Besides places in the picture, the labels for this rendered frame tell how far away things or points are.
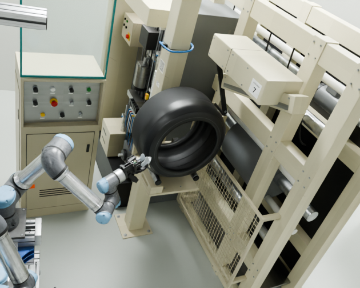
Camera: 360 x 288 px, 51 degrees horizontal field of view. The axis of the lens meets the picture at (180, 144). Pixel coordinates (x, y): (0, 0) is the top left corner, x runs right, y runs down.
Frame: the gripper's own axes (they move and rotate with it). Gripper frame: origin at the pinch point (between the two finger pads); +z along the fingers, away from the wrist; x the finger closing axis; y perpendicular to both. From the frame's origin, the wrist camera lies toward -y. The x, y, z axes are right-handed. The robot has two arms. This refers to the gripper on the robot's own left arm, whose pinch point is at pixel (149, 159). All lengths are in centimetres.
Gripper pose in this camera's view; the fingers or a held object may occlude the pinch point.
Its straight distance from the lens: 224.1
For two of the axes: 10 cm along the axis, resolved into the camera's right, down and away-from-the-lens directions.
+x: -7.1, -4.6, 5.3
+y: 0.1, -7.6, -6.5
